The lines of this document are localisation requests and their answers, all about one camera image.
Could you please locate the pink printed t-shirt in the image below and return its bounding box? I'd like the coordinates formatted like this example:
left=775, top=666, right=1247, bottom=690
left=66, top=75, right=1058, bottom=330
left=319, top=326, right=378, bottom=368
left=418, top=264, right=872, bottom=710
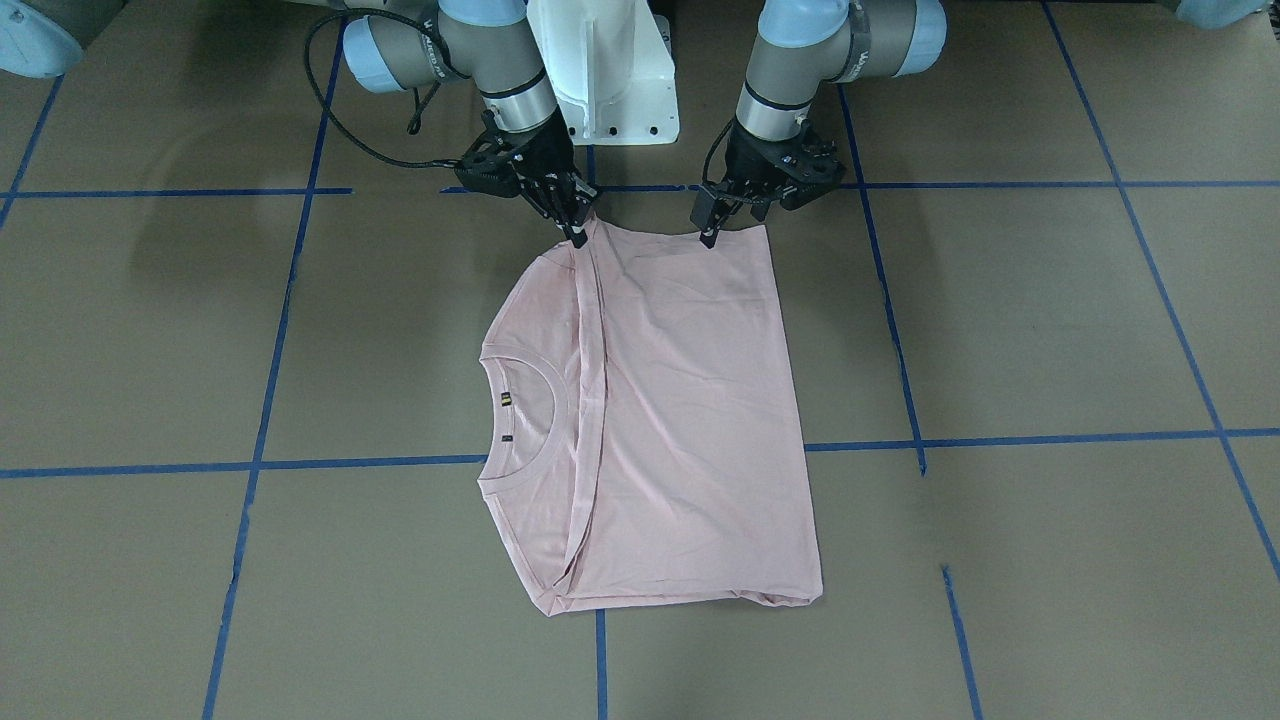
left=477, top=218, right=823, bottom=618

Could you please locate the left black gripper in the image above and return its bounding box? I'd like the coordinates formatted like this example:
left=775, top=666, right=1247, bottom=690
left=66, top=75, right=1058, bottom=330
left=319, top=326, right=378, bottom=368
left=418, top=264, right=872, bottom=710
left=690, top=118, right=812, bottom=249

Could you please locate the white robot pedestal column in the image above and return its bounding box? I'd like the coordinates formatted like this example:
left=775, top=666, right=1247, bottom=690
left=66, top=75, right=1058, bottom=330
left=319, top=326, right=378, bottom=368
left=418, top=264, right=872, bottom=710
left=526, top=1, right=681, bottom=146

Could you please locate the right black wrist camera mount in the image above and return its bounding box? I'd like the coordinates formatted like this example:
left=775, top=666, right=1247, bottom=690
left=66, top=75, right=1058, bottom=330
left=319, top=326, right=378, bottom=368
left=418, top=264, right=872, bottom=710
left=454, top=133, right=529, bottom=199

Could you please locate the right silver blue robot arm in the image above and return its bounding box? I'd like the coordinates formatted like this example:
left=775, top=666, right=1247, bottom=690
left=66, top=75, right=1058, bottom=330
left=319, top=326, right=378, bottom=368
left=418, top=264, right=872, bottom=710
left=301, top=1, right=598, bottom=247

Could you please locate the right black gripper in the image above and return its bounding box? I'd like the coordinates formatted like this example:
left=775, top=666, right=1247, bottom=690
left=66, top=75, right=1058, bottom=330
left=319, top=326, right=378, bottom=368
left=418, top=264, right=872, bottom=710
left=485, top=108, right=599, bottom=249

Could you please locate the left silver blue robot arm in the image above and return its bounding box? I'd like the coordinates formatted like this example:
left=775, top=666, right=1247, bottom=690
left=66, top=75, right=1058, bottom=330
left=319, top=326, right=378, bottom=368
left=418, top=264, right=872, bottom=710
left=717, top=1, right=1277, bottom=249

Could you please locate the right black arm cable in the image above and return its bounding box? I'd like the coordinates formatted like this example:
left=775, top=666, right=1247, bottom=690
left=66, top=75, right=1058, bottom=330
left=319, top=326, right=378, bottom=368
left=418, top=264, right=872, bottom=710
left=303, top=10, right=481, bottom=170

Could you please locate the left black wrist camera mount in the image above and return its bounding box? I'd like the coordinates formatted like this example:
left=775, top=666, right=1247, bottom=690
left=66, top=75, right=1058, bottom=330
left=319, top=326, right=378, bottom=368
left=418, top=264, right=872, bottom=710
left=764, top=120, right=846, bottom=211

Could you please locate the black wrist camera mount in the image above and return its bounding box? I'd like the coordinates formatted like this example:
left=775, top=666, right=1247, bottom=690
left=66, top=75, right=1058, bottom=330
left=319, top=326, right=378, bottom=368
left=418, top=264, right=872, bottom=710
left=454, top=133, right=529, bottom=199
left=764, top=120, right=846, bottom=211

